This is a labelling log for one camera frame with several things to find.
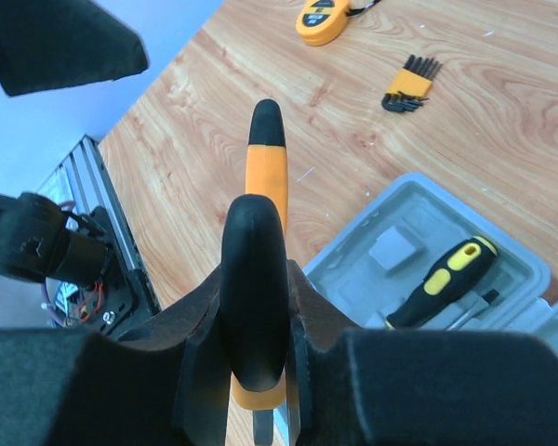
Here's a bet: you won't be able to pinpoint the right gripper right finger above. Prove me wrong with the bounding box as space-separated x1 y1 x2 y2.
286 261 558 445

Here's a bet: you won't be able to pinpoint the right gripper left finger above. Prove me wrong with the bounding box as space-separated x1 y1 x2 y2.
0 270 230 445

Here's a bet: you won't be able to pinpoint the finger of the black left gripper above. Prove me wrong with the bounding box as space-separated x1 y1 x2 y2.
0 1 148 97

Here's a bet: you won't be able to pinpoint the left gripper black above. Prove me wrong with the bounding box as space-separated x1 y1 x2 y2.
0 192 112 286

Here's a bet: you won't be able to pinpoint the grey plastic tool case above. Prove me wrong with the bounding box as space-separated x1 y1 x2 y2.
304 173 558 355

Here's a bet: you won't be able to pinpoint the orange black pliers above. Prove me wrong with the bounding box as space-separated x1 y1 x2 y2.
219 98 289 445

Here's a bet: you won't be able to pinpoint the phillips screwdriver black yellow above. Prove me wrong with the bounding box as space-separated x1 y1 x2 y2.
386 236 498 329

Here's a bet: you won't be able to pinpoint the yellow tape measure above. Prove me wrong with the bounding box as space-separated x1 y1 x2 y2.
295 0 382 47

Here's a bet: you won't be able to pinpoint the hex key set orange holder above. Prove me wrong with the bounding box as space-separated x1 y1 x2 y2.
381 55 443 113

